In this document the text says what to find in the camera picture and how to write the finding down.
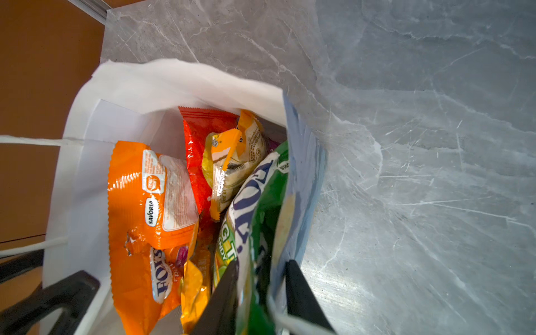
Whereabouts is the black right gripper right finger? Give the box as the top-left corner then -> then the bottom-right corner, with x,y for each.
285,260 -> 334,333

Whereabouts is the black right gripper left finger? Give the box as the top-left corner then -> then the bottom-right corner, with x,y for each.
191,260 -> 238,335

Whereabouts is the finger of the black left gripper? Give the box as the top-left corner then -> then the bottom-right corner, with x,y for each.
1,271 -> 101,334

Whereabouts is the orange snack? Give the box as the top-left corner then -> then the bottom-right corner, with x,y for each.
180,224 -> 214,334

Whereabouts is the green pea snack bag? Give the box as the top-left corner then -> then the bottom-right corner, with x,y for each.
212,142 -> 290,334

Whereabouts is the colourful skittles candy bag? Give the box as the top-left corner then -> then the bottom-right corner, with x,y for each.
107,141 -> 199,334

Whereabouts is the small orange snack packet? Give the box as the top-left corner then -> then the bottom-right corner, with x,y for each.
202,110 -> 268,221

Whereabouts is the red snack packet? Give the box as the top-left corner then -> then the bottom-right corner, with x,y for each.
179,106 -> 238,215

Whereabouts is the white paper bag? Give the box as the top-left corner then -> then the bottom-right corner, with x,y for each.
0,57 -> 328,335

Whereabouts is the aluminium corner post left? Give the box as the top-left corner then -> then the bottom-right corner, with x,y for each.
68,0 -> 112,25

